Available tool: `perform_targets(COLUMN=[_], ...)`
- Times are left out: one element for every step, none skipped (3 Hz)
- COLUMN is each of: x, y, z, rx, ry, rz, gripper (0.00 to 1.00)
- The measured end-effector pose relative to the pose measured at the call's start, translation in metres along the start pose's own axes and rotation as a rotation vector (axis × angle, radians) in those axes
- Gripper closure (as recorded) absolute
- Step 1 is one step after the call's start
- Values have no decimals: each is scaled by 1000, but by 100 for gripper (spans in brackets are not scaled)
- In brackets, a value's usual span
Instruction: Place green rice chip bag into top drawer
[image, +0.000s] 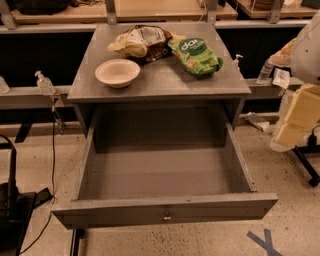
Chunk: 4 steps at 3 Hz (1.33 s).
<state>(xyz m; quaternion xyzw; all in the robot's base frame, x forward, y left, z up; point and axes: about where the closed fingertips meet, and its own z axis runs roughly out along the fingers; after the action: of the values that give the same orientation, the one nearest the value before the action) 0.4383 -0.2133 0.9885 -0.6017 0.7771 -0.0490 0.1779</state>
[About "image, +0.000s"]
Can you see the clear sanitizer pump bottle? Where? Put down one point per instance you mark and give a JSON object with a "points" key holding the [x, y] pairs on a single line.
{"points": [[44, 84]]}

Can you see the clear plastic bottle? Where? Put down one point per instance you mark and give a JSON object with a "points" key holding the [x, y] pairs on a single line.
{"points": [[265, 72]]}

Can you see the grey cabinet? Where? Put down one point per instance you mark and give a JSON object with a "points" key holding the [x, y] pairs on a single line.
{"points": [[162, 80]]}

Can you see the black stand base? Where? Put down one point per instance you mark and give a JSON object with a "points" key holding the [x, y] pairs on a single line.
{"points": [[16, 208]]}

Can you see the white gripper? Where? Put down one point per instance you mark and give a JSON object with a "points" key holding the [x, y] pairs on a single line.
{"points": [[307, 55]]}

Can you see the black metal stand leg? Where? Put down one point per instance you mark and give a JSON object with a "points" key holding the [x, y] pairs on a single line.
{"points": [[301, 152]]}

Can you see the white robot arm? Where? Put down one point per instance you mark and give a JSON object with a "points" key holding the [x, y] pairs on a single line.
{"points": [[302, 54]]}

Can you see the yellow brown chip bag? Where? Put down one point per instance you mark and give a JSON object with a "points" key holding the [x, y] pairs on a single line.
{"points": [[146, 43]]}

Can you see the small white pump bottle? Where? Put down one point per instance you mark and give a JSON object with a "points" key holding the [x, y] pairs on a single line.
{"points": [[236, 61]]}

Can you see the green rice chip bag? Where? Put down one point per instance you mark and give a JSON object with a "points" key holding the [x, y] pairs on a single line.
{"points": [[195, 56]]}

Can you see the white paper bowl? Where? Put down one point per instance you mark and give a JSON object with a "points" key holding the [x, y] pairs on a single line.
{"points": [[117, 73]]}

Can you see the white paper packet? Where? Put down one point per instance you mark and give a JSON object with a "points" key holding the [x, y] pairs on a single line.
{"points": [[281, 78]]}

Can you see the clear bottle at left edge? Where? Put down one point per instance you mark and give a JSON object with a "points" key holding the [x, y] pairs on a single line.
{"points": [[4, 88]]}

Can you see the open grey top drawer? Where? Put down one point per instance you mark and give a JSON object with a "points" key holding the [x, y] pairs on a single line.
{"points": [[162, 166]]}

